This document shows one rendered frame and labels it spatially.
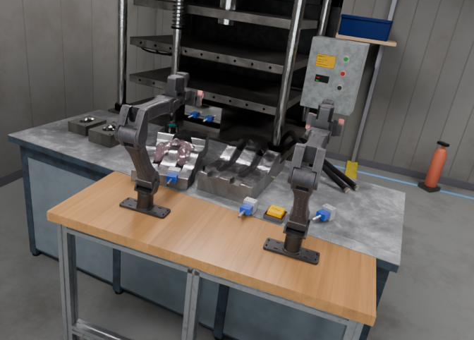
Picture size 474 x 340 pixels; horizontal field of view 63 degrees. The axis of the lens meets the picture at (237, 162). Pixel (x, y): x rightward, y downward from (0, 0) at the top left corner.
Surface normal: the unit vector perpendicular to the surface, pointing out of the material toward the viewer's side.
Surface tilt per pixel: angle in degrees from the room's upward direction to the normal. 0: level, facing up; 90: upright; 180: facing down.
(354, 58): 90
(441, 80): 90
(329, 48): 90
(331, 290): 0
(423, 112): 90
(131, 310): 0
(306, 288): 0
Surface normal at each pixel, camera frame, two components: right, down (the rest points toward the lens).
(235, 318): -0.40, 0.31
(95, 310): 0.12, -0.91
